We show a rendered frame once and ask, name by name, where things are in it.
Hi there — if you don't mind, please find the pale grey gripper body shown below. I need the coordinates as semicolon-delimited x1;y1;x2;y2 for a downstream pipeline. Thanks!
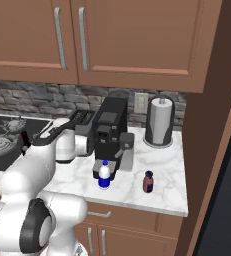
74;132;95;158

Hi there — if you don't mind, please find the black coffee machine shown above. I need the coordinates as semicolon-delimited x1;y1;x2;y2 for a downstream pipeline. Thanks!
91;91;136;183

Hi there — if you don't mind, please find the blue label water bottle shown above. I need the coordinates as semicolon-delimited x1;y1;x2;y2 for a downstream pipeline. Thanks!
97;159;112;191

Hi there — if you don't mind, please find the dark purple drink bottle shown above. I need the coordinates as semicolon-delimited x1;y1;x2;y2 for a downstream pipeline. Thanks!
142;170;155;195

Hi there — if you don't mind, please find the paper towel roll in holder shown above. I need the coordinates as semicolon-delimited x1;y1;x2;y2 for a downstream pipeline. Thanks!
143;94;176;150

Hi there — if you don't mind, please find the black hob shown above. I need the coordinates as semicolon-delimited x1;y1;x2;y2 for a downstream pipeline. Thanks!
0;112;54;173

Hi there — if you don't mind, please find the brown drawer front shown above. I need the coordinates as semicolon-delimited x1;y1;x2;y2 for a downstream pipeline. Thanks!
82;201;162;235

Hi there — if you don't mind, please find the narrow brown base cupboard door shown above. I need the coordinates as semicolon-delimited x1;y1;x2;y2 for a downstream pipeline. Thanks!
74;222;100;256

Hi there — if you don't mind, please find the wide brown base cupboard door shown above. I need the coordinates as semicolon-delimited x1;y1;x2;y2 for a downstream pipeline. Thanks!
96;225;179;256

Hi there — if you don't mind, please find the brown tall cabinet panel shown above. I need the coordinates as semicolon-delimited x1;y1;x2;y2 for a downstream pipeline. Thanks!
174;0;231;256

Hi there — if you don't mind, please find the dark tall appliance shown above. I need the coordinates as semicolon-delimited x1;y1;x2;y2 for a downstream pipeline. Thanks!
192;98;231;256

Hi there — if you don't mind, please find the silver drawer handle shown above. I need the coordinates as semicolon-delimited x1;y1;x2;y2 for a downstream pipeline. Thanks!
86;210;113;219

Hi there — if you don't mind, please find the white wall outlet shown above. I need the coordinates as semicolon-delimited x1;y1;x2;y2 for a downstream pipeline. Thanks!
133;92;149;115

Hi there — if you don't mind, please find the silver base cupboard handle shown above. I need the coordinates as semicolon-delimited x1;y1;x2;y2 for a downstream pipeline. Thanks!
87;227;95;255
100;229;108;256

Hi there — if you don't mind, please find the silver wall cupboard handle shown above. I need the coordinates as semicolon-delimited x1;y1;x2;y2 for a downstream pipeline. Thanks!
53;7;69;72
77;6;90;73

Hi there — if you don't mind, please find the wide brown wall cupboard door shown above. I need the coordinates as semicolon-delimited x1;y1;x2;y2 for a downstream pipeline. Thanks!
69;0;223;94

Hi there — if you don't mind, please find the narrow brown wall cupboard door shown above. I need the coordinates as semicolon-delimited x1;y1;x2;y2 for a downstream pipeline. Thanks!
0;0;79;85

